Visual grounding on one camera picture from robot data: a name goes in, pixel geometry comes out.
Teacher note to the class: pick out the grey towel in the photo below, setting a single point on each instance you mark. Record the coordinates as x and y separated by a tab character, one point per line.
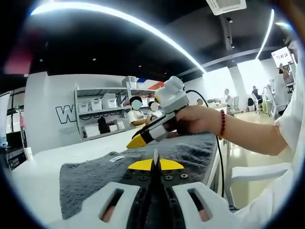
95	171

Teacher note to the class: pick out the person's right hand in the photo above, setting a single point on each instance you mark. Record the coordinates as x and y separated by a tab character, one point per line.
197	119

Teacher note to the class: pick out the black bag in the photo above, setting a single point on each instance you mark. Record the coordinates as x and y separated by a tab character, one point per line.
103	125

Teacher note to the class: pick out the white chair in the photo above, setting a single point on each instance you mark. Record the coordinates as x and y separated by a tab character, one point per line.
257	171

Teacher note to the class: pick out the row of white storage boxes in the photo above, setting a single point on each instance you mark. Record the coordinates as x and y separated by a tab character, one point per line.
95	105

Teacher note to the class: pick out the grey metal shelf rack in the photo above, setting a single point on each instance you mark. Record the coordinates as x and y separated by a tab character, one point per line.
100	90

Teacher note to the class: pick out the white paper cup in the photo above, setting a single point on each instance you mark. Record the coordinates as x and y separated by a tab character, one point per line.
28	153

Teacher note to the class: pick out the black track spotlight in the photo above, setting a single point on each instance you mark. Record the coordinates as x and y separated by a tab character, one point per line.
229	20

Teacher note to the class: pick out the ceiling air conditioner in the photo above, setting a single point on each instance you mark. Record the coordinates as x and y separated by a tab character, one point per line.
226	6

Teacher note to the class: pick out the long linear ceiling light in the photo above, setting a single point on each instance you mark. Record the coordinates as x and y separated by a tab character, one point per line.
54	7

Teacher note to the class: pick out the hanging red screen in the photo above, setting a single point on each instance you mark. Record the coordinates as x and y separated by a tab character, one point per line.
19	62

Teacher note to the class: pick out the digital wall clock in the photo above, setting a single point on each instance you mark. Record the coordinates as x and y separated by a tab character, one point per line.
282	56

